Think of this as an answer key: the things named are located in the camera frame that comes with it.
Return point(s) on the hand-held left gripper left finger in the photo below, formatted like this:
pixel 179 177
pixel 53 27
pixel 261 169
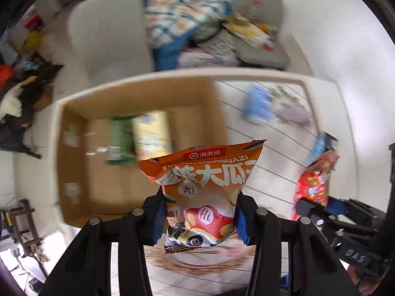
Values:
pixel 159 222

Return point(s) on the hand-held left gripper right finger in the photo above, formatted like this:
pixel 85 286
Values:
pixel 242 226

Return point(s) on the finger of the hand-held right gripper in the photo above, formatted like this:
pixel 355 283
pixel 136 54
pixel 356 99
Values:
pixel 338 205
pixel 305 211

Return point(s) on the red snack packet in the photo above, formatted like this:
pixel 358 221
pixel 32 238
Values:
pixel 315 182

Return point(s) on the orange snack packet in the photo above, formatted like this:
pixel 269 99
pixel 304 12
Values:
pixel 203 191

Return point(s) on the yellow snack packet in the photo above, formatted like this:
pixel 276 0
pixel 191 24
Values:
pixel 152 135

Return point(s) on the green snack packet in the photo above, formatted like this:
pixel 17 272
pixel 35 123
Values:
pixel 119 138

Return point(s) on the cardboard box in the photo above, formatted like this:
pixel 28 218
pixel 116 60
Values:
pixel 101 148

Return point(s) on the round woven mat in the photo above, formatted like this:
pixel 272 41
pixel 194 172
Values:
pixel 200 260

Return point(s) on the blue and black packet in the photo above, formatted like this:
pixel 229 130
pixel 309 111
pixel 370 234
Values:
pixel 322 146

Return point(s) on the lavender packet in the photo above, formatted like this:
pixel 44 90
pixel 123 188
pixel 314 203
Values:
pixel 291 111

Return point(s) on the light blue packet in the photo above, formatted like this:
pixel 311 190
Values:
pixel 257 104

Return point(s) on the wooden rack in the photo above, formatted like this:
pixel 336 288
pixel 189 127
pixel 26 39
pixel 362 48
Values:
pixel 21 225

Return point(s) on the blue cloth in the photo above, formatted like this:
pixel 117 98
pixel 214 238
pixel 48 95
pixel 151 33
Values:
pixel 168 54

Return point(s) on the pink patterned cloth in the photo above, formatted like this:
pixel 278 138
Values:
pixel 203 59

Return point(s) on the pile of dark clothes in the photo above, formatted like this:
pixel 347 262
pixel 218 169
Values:
pixel 24 98

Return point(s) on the striped cushion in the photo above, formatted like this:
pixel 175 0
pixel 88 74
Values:
pixel 217 43

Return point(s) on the yellow and white booklet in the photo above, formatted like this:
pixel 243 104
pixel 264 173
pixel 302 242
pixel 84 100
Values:
pixel 247 32

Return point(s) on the grey floor chair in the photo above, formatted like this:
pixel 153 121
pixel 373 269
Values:
pixel 262 21

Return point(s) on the plaid blanket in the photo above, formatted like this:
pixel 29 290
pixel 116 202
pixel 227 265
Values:
pixel 179 12

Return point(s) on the yellow bag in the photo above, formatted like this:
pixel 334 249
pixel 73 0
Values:
pixel 32 41

